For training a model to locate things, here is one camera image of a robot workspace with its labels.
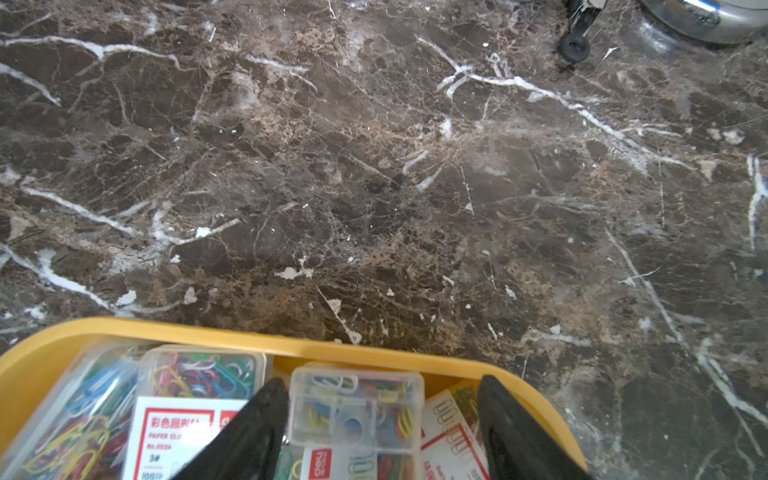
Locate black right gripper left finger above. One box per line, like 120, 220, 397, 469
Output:
175, 378, 289, 480

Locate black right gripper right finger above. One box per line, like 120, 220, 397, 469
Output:
477, 375, 590, 480

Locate paper clip box right side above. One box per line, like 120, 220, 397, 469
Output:
420, 380, 490, 480

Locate paper clip box red label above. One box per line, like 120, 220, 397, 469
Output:
121, 344, 272, 479

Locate paper clip box left edge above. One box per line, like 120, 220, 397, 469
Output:
1, 339, 153, 479

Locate yellow plastic storage tray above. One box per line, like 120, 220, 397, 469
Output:
1, 317, 587, 467

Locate metal tongs black tips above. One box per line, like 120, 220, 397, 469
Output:
558, 0, 607, 64

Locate chrome hook stand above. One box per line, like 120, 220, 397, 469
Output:
641, 0, 767, 45

